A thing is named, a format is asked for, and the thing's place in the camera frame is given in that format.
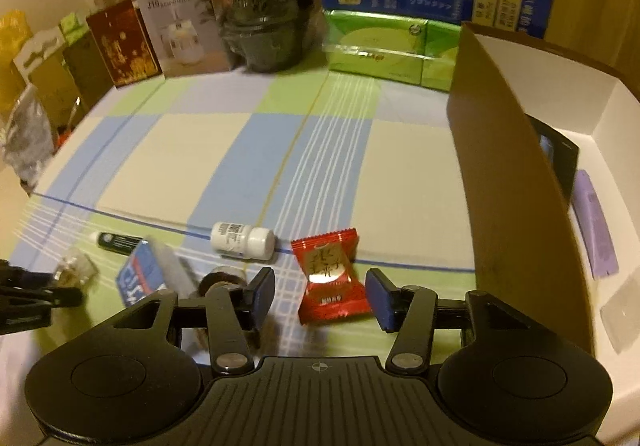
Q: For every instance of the green tissue pack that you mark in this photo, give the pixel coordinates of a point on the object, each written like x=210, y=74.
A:
x=401, y=48

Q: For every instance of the brown cardboard box white inside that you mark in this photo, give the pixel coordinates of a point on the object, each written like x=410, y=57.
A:
x=526, y=245

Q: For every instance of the yellow plastic bag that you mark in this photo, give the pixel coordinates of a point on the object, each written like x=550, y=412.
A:
x=14, y=33

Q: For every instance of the translucent white packet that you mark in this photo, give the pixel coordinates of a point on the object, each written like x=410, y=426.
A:
x=620, y=315

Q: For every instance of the white pill bottle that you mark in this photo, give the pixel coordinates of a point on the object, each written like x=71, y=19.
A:
x=243, y=241

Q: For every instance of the purple tube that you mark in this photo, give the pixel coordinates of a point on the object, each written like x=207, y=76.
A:
x=593, y=227

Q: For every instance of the brown box white cutout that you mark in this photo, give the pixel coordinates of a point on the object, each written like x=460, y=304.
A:
x=70, y=78

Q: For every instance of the blue dental floss pick box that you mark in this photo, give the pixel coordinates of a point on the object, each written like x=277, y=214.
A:
x=152, y=266

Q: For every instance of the silver foil bag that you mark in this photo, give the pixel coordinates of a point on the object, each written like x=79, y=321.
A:
x=26, y=140

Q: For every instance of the red candy packet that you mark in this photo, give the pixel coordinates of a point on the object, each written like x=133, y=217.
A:
x=333, y=291

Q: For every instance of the clear crinkled wrapper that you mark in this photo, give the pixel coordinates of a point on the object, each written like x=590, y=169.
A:
x=75, y=270

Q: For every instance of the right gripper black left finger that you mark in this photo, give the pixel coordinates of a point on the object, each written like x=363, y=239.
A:
x=221, y=317

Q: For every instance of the dark red gift box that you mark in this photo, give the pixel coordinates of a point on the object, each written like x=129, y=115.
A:
x=124, y=44

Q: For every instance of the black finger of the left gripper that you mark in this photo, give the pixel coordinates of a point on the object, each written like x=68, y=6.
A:
x=50, y=296

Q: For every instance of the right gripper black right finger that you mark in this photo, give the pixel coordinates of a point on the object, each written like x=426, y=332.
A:
x=413, y=313

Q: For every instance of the dark snack wrapper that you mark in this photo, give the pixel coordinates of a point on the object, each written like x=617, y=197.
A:
x=229, y=277

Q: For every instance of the white humidifier box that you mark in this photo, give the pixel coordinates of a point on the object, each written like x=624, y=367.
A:
x=185, y=37

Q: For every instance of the checked tablecloth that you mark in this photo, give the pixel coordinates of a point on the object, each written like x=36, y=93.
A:
x=302, y=152

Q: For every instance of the small green box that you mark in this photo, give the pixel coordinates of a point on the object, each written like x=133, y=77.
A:
x=73, y=27

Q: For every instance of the black product box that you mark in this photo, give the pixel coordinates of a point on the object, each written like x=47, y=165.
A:
x=561, y=153

